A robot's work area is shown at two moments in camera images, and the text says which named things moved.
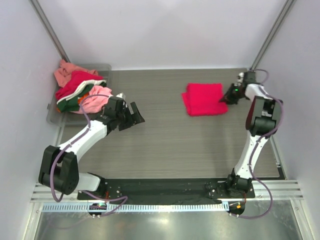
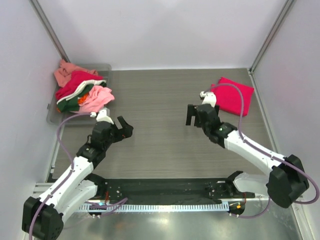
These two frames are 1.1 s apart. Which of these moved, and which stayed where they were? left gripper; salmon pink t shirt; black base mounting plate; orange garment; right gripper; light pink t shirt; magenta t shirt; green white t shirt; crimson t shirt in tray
Moved: right gripper; left gripper; magenta t shirt
Stayed: light pink t shirt; black base mounting plate; salmon pink t shirt; green white t shirt; orange garment; crimson t shirt in tray
